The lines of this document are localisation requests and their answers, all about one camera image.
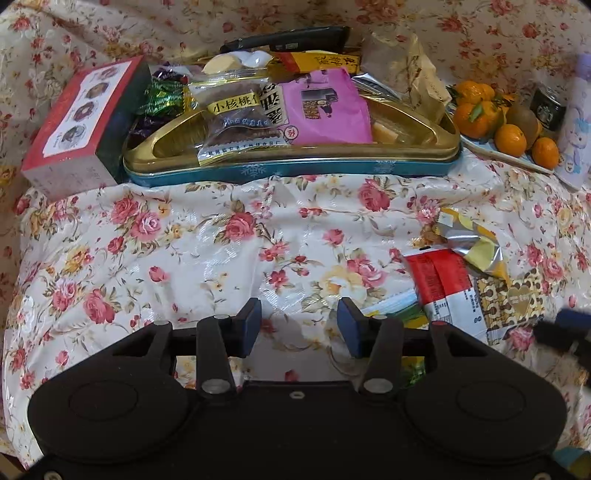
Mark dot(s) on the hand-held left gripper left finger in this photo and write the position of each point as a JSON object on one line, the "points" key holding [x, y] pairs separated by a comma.
{"points": [[253, 327]]}

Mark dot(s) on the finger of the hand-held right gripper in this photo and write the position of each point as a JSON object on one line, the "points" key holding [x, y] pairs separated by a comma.
{"points": [[561, 330]]}

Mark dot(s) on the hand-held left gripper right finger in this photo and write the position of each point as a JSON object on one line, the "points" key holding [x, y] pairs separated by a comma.
{"points": [[348, 327]]}

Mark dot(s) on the gold tray of snacks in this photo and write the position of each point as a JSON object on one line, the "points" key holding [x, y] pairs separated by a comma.
{"points": [[295, 168]]}

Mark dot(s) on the light green snack packet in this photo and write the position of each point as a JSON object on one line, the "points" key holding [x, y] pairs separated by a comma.
{"points": [[397, 310]]}

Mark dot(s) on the brown gold patterned packet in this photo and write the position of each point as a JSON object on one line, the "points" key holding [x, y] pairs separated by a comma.
{"points": [[512, 300]]}

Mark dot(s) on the red white snack packet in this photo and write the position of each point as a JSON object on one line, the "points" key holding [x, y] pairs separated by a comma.
{"points": [[443, 281]]}

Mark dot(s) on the floral tablecloth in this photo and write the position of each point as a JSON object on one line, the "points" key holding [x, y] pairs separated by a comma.
{"points": [[184, 240]]}

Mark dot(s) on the yellow silver snack packet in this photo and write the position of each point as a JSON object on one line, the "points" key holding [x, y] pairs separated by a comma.
{"points": [[473, 242]]}

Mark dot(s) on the orange mandarin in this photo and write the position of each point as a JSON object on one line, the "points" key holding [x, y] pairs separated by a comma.
{"points": [[545, 153], [475, 121], [468, 92], [510, 140]]}

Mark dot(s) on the purple rabbit print bottle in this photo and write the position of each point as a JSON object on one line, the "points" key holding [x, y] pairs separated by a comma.
{"points": [[577, 138]]}

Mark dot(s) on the white plate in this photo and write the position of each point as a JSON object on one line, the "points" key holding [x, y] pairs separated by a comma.
{"points": [[489, 150]]}

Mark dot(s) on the clear walnut cake packet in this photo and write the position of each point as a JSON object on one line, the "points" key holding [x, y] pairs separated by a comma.
{"points": [[235, 127]]}

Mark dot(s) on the brown kiwi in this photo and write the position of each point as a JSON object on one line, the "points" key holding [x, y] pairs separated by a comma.
{"points": [[524, 121]]}

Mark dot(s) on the pink snack packet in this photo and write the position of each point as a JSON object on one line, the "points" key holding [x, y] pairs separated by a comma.
{"points": [[328, 110]]}

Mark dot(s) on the dark drink can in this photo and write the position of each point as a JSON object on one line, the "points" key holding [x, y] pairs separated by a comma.
{"points": [[547, 108]]}

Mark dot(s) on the silver foil packet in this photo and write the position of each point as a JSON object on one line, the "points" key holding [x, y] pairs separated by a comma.
{"points": [[376, 88]]}

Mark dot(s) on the green foil candy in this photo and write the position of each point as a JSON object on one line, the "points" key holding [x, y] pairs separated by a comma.
{"points": [[161, 98]]}

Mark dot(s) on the red cardboard box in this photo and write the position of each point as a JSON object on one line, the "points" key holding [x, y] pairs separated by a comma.
{"points": [[74, 134]]}

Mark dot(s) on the brown paper snack packet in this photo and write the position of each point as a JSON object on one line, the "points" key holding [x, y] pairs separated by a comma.
{"points": [[406, 69]]}

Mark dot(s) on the round yellow biscuit packet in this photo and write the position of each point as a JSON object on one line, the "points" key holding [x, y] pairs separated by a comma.
{"points": [[235, 62]]}

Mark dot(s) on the orange yellow snack packet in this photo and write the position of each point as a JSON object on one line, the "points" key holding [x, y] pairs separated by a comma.
{"points": [[318, 62]]}

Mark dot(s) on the black remote control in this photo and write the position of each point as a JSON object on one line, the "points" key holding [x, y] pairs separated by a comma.
{"points": [[286, 39]]}

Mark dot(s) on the floral sofa cover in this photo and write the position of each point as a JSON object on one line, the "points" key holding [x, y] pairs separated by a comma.
{"points": [[69, 27]]}

